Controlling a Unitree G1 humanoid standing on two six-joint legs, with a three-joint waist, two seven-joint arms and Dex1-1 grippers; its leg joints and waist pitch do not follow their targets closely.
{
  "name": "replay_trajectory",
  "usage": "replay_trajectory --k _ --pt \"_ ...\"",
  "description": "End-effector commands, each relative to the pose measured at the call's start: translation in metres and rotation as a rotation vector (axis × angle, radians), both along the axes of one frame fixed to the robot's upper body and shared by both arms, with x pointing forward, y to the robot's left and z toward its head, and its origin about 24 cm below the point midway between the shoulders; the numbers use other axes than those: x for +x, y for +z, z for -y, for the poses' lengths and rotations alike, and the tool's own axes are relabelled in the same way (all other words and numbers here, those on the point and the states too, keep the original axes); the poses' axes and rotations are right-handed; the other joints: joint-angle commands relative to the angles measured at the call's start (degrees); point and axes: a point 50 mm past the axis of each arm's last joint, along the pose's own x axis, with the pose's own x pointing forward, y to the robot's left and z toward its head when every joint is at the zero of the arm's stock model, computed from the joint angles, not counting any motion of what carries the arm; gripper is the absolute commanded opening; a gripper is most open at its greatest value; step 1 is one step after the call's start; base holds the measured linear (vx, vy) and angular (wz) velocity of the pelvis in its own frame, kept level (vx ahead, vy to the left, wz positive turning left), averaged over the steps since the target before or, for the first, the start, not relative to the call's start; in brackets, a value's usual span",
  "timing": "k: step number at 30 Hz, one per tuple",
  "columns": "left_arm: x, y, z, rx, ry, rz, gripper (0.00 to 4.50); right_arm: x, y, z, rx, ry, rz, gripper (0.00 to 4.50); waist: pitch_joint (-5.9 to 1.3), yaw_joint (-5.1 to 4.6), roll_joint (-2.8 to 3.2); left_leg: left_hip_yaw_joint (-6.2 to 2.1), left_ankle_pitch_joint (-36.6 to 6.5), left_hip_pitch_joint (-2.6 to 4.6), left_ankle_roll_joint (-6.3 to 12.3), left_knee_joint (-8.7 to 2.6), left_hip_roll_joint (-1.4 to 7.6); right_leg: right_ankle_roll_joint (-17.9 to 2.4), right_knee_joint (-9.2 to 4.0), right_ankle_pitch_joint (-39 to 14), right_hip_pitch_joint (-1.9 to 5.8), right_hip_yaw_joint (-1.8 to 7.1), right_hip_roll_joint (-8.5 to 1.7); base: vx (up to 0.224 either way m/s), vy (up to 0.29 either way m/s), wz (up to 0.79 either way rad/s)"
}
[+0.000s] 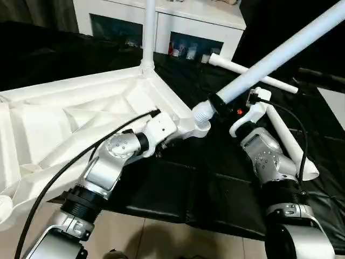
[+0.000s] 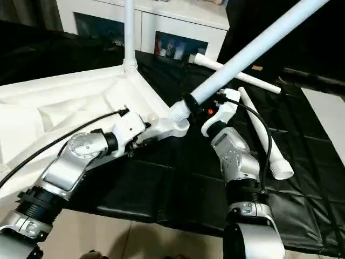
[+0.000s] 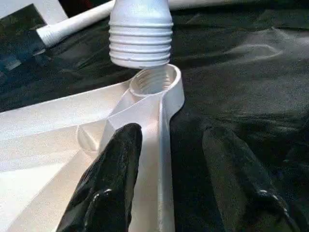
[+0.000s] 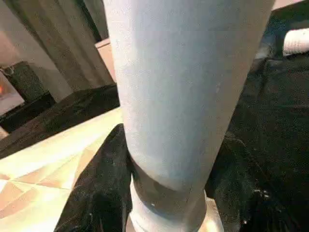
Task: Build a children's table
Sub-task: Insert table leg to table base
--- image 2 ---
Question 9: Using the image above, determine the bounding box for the black mat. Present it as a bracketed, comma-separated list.
[0, 22, 345, 258]

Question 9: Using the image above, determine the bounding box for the white sideboard with glass doors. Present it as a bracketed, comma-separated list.
[56, 0, 231, 63]

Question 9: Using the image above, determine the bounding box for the white plastic table leg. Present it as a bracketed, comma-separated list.
[122, 0, 139, 74]
[169, 0, 330, 126]
[237, 86, 295, 181]
[194, 52, 282, 96]

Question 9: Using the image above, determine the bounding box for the black cabinet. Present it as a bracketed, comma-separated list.
[218, 0, 345, 90]

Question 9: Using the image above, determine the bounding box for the white plastic table top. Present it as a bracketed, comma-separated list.
[0, 64, 191, 187]

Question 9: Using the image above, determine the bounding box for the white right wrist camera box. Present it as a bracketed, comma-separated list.
[201, 88, 242, 139]

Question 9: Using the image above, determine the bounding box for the grey curtain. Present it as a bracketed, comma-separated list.
[0, 0, 64, 32]

